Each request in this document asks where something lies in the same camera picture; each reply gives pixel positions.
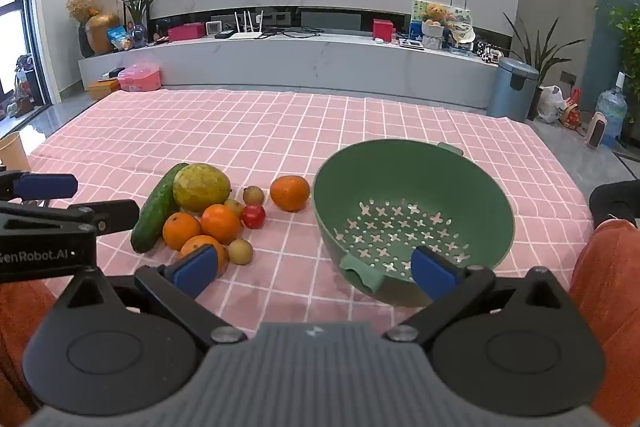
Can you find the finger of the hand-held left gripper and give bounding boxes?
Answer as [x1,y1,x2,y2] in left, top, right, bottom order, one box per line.
[0,170,80,204]
[0,199,141,239]

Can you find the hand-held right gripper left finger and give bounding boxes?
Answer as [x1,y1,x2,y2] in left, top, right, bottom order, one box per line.
[52,244,248,348]

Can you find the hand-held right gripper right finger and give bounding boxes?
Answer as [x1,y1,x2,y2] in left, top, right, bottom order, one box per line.
[382,246,573,349]

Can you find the orange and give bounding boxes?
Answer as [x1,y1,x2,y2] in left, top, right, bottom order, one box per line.
[200,203,244,246]
[162,212,203,252]
[179,234,229,278]
[270,175,311,213]

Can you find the green cucumber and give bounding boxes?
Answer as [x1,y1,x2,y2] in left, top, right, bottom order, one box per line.
[131,163,190,254]

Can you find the small red round fruit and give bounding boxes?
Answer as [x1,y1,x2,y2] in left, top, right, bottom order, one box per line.
[242,204,267,230]

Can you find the yellow-green mango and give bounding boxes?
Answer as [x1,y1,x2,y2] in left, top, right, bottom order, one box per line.
[173,163,233,214]

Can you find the green plastic colander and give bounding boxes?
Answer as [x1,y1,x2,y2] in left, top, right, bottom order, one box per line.
[312,139,516,308]

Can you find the brown paper cup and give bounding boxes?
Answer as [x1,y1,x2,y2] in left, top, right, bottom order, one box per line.
[0,132,32,172]

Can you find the orange fuzzy cloth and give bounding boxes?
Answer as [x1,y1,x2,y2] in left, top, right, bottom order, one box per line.
[0,279,67,427]
[569,219,640,427]

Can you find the toys by glass door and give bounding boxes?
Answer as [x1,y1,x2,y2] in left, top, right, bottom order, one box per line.
[11,54,47,118]

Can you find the orange cardboard box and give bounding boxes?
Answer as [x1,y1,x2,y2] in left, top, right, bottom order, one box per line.
[88,79,121,100]

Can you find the pink plastic storage box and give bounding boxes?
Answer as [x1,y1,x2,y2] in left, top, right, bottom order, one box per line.
[117,63,163,93]

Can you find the gold vase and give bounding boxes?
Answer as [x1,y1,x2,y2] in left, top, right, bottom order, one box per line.
[85,13,121,56]

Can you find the blue snack bag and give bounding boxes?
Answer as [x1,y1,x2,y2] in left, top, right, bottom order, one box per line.
[107,27,135,50]

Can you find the pink checkered tablecloth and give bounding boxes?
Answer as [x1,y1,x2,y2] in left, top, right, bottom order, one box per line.
[25,87,597,325]

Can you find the dried flower bunch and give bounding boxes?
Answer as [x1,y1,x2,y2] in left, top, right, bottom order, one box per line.
[66,0,101,26]

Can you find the pink-red tissue box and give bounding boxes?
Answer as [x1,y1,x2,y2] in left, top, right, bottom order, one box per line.
[167,23,207,43]

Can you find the black rounded object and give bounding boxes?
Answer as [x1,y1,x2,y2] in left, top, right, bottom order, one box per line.
[589,180,640,229]

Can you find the long-leaf plant in glass vase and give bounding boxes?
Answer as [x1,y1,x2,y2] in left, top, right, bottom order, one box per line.
[112,0,164,48]

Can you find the blue-grey pedal trash can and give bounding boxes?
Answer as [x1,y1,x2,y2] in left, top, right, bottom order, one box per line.
[486,57,541,123]

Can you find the white plastic bag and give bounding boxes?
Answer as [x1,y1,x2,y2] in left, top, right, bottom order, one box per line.
[537,85,569,124]

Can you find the red house-shaped gift box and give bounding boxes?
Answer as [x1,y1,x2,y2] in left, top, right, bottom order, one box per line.
[560,88,584,130]

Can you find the small white heater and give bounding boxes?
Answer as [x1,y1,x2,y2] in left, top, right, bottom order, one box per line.
[584,112,607,149]

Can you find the white router with antennas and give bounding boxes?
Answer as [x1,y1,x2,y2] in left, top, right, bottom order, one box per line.
[229,9,266,40]

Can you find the marble television console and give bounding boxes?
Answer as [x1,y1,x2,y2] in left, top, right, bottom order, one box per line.
[77,31,512,114]

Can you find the white cap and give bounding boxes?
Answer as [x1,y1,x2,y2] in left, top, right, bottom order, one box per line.
[451,24,477,48]

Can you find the large water bottle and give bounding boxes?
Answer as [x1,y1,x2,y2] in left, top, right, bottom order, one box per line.
[595,72,629,148]

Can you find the teddy bear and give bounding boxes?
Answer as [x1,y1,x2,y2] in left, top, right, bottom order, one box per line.
[421,3,449,50]

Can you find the long-leaf potted plant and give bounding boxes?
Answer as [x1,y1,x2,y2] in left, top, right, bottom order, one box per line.
[502,12,586,75]

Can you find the green printed card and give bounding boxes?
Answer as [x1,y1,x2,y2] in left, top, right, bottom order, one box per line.
[411,0,471,34]

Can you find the dark grey speaker box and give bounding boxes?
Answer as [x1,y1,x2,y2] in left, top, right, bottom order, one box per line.
[299,7,362,31]

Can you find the leafy green houseplant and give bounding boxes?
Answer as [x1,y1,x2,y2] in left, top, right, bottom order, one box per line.
[607,2,640,124]

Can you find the black cables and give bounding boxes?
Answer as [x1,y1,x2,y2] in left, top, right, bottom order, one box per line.
[264,26,322,40]

